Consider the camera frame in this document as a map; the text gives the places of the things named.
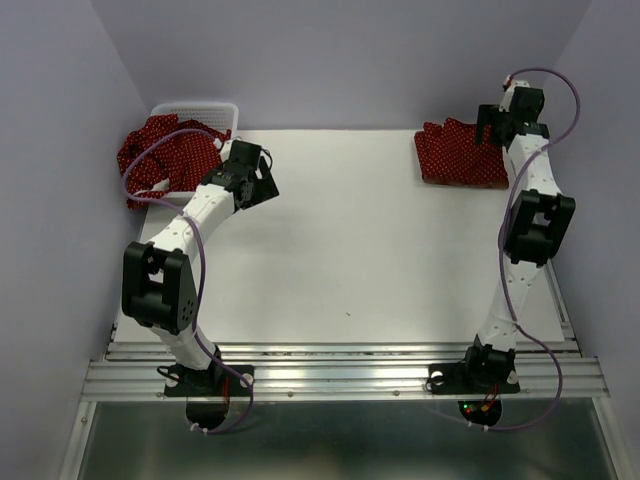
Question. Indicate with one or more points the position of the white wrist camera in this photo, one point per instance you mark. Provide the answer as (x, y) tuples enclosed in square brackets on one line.
[(509, 86), (220, 143)]

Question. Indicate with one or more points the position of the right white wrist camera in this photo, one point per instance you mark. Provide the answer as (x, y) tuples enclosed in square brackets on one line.
[(509, 86)]

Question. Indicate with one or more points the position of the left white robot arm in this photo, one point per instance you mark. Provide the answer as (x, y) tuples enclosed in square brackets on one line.
[(159, 289)]

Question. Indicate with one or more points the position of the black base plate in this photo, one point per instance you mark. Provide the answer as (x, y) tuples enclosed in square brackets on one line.
[(456, 379), (235, 382)]

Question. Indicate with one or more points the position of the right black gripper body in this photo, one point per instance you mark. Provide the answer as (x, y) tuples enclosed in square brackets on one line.
[(502, 117)]

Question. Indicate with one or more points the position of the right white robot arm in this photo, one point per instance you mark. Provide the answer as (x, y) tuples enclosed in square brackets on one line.
[(535, 222)]

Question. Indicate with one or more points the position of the red polka dot skirt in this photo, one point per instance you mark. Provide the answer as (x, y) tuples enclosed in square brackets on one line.
[(448, 150), (178, 164)]

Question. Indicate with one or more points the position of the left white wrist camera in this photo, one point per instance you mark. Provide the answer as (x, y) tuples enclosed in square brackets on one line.
[(220, 143)]

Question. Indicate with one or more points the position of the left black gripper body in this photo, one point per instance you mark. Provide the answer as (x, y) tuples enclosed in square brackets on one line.
[(262, 190)]

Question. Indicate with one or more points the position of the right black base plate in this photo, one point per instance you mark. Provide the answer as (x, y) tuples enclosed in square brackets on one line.
[(456, 379)]

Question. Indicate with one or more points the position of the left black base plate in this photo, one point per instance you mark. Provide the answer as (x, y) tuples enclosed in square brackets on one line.
[(235, 382)]

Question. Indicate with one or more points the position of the white plastic basket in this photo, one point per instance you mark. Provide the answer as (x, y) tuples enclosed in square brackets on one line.
[(217, 115)]

